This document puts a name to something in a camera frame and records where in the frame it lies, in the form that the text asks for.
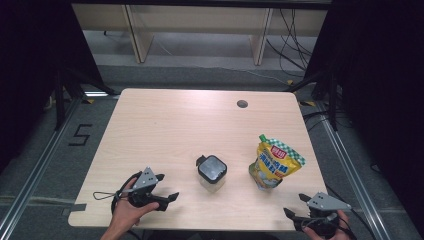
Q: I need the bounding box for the black curtain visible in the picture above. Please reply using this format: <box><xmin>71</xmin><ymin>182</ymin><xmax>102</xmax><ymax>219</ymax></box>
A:
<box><xmin>304</xmin><ymin>0</ymin><xmax>424</xmax><ymax>231</ymax></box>
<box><xmin>0</xmin><ymin>0</ymin><xmax>105</xmax><ymax>171</ymax></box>

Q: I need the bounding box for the aluminium floor rail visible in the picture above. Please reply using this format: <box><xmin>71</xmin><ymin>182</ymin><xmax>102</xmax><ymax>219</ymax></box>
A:
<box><xmin>314</xmin><ymin>101</ymin><xmax>389</xmax><ymax>240</ymax></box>
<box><xmin>0</xmin><ymin>96</ymin><xmax>84</xmax><ymax>240</ymax></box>

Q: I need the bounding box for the clear jar with black lid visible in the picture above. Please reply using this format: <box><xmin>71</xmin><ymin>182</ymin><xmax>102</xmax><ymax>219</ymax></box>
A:
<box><xmin>195</xmin><ymin>154</ymin><xmax>229</xmax><ymax>194</ymax></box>

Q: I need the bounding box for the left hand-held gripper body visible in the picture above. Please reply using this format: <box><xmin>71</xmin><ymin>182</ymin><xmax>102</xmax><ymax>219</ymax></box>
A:
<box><xmin>127</xmin><ymin>166</ymin><xmax>160</xmax><ymax>208</ymax></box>

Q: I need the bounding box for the person's left hand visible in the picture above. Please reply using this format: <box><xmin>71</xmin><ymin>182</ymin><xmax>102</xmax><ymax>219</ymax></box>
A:
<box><xmin>114</xmin><ymin>177</ymin><xmax>160</xmax><ymax>230</ymax></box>

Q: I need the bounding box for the yellow seasoning pouch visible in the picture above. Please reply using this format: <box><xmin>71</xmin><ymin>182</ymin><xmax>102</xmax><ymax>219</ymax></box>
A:
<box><xmin>248</xmin><ymin>133</ymin><xmax>307</xmax><ymax>192</ymax></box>

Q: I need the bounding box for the bundle of black cables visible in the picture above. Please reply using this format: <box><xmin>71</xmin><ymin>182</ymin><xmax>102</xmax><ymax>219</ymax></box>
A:
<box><xmin>265</xmin><ymin>9</ymin><xmax>315</xmax><ymax>78</ymax></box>

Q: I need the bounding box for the thin grey cord loop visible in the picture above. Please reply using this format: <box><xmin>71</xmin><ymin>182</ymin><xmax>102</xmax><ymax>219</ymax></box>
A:
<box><xmin>92</xmin><ymin>190</ymin><xmax>118</xmax><ymax>201</ymax></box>

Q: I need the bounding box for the black metal stand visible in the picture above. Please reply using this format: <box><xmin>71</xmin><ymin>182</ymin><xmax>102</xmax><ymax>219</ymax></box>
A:
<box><xmin>285</xmin><ymin>70</ymin><xmax>342</xmax><ymax>132</ymax></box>
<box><xmin>54</xmin><ymin>66</ymin><xmax>118</xmax><ymax>132</ymax></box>

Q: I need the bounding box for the light wooden shelf unit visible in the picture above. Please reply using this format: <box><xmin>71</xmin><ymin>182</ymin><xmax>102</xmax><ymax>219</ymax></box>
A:
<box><xmin>71</xmin><ymin>3</ymin><xmax>329</xmax><ymax>66</ymax></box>

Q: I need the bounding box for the person's right hand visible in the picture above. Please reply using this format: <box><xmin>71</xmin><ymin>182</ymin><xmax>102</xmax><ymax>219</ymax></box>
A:
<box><xmin>303</xmin><ymin>209</ymin><xmax>354</xmax><ymax>240</ymax></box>

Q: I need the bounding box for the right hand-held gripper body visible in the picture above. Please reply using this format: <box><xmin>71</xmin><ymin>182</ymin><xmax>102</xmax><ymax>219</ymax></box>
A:
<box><xmin>306</xmin><ymin>192</ymin><xmax>352</xmax><ymax>236</ymax></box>

